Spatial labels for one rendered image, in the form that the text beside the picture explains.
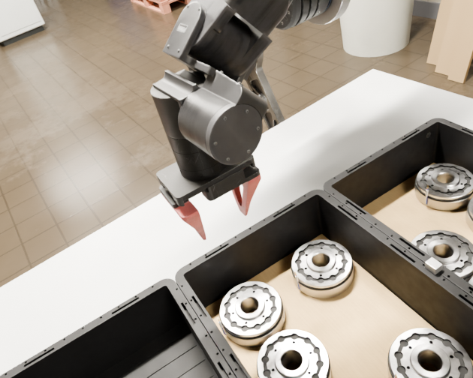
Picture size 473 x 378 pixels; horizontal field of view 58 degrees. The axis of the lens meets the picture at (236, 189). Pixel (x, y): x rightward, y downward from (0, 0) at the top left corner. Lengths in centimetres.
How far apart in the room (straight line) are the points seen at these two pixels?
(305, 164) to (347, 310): 57
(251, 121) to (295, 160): 85
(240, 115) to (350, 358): 43
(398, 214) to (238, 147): 53
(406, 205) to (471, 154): 15
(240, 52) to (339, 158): 80
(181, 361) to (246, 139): 44
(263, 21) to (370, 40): 290
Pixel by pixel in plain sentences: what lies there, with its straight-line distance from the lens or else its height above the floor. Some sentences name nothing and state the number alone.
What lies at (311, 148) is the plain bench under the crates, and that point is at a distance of 126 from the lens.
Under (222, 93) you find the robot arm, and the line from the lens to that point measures 38.
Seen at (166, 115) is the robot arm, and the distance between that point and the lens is 44.
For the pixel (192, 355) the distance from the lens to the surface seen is 73.
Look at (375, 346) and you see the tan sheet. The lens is 69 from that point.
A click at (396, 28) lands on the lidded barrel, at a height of 18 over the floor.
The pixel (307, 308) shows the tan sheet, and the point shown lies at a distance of 73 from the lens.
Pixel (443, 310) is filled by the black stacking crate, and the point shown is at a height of 88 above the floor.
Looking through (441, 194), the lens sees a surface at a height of 86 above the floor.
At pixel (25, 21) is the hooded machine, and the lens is 641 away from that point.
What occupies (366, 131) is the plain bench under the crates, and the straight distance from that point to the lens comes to 131.
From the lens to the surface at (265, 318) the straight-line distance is 69.
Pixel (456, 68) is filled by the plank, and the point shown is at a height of 7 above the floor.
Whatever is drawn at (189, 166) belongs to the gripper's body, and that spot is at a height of 117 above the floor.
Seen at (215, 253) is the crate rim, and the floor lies 93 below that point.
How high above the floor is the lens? 144
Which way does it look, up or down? 39 degrees down
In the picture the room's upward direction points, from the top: 16 degrees counter-clockwise
